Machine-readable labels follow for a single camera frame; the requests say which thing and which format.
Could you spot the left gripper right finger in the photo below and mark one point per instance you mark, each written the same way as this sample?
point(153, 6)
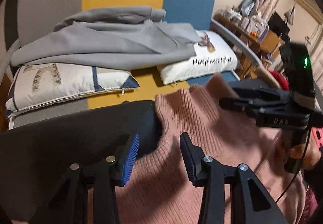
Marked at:
point(250, 201)

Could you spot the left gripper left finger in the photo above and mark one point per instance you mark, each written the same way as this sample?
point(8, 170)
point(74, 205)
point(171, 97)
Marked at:
point(68, 200)

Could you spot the person's right hand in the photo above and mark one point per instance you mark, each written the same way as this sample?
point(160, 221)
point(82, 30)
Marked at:
point(311, 157)

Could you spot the white happiness ticket pillow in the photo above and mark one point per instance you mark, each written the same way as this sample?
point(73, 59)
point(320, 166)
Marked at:
point(212, 55)

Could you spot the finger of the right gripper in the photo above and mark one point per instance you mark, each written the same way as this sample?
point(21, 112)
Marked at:
point(262, 93)
point(247, 104)

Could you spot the patterned white blue cushion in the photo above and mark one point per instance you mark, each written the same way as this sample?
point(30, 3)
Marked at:
point(38, 86)

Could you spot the cluttered wooden side table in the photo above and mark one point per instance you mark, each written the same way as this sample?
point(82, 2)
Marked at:
point(266, 49)

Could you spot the black monitor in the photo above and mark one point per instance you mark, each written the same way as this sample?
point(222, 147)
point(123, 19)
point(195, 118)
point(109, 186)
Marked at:
point(277, 25)

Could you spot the pink knitted sweater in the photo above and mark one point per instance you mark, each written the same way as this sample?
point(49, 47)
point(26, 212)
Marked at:
point(159, 190)

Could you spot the grey garment on sofa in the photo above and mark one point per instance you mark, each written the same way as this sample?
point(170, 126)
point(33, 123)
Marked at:
point(124, 38)

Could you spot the red cloth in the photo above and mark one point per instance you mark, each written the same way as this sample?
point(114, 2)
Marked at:
point(281, 79)

